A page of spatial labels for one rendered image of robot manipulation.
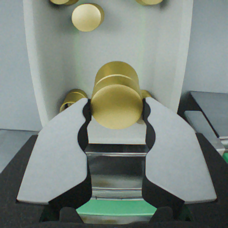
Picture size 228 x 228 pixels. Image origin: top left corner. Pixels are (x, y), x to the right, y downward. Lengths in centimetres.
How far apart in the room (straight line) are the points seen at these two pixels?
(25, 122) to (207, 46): 36
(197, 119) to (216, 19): 16
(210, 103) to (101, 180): 20
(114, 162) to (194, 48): 22
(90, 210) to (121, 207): 4
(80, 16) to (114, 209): 25
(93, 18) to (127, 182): 22
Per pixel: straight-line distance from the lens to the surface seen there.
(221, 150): 21
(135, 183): 28
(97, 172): 29
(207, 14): 31
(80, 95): 28
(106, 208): 27
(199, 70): 32
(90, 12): 22
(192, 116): 26
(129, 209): 27
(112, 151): 31
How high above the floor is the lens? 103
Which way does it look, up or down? 57 degrees down
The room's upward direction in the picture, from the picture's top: 178 degrees counter-clockwise
